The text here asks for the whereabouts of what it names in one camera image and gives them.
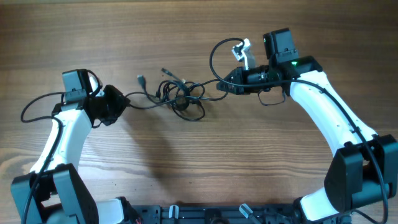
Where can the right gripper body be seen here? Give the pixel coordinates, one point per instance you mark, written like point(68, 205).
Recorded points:
point(232, 81)

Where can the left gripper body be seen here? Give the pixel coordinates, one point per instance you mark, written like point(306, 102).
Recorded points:
point(116, 101)

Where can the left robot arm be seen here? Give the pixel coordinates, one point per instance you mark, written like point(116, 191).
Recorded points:
point(53, 191)

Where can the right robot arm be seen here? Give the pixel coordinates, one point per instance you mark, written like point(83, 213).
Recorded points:
point(363, 170)

